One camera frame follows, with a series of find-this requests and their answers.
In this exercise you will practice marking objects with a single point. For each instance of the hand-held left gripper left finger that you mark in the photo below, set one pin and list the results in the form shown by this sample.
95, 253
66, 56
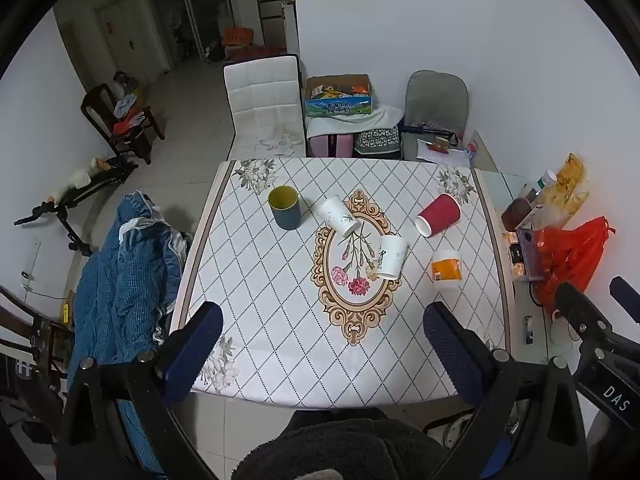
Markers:
194, 355

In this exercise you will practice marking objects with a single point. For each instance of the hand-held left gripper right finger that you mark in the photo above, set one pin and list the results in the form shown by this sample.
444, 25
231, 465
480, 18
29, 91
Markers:
450, 355

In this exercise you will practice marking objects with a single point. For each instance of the bottle with white cap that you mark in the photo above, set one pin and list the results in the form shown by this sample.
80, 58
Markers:
544, 181

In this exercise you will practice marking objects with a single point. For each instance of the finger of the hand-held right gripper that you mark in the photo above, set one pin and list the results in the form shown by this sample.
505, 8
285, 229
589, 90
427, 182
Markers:
626, 295
580, 307

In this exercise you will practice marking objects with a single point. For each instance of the white padded chair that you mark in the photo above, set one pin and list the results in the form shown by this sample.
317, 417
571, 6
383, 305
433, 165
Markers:
262, 105

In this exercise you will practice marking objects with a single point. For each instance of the dark green cup yellow inside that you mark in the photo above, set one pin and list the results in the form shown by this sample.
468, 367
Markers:
284, 208

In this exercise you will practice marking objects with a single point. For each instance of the person's dark fleece clothing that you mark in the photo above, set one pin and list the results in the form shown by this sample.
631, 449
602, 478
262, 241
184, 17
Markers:
340, 447

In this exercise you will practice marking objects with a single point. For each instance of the blue jacket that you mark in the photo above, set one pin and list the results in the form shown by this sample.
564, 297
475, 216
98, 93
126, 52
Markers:
125, 285

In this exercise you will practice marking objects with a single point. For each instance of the cardboard box with blue print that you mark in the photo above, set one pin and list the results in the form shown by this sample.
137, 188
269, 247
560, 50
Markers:
340, 97

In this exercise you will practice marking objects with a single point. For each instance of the orange bag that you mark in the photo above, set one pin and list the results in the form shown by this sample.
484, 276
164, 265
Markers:
237, 37

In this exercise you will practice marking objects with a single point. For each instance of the patterned bag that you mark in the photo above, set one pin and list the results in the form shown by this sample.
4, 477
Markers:
377, 143

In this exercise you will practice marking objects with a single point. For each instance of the red paper cup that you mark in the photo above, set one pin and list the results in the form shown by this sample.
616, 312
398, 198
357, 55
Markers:
439, 214

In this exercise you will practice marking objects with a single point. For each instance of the pile of clothes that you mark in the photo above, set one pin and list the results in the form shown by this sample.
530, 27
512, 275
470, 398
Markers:
131, 110

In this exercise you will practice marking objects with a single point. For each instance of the orange and white cup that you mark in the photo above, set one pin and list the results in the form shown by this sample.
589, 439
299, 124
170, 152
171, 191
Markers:
446, 269

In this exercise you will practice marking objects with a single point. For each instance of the grey chair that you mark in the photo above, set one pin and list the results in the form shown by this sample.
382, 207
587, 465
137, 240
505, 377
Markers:
435, 97

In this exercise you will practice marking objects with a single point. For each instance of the leaning white board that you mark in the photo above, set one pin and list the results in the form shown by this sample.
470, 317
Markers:
481, 152

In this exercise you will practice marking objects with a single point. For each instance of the brown jar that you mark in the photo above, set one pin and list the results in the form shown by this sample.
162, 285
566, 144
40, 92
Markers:
515, 212

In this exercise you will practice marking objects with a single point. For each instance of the red plastic bag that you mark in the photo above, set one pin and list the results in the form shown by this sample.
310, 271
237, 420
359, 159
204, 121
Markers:
575, 255

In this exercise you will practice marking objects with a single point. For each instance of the white papers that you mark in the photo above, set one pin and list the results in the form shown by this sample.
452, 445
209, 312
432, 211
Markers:
442, 154

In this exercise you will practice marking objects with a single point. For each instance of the floral diamond-pattern tablecloth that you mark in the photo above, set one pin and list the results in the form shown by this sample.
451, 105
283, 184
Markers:
280, 310

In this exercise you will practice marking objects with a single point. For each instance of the black folding stand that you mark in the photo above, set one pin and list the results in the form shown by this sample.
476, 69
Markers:
75, 195

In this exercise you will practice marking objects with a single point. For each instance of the pink case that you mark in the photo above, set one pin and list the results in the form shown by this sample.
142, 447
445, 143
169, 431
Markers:
330, 145

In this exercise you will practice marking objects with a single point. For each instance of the white paper cup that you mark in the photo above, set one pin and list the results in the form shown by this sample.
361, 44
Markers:
391, 258
340, 216

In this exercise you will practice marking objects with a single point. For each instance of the white cloth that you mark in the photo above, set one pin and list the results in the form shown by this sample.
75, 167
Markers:
370, 120

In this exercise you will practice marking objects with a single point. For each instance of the dark wooden chair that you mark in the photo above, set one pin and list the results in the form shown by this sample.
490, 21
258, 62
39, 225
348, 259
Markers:
102, 110
35, 330

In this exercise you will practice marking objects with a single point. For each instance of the yellow snack bag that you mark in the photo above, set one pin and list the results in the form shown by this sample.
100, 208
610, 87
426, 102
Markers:
570, 187

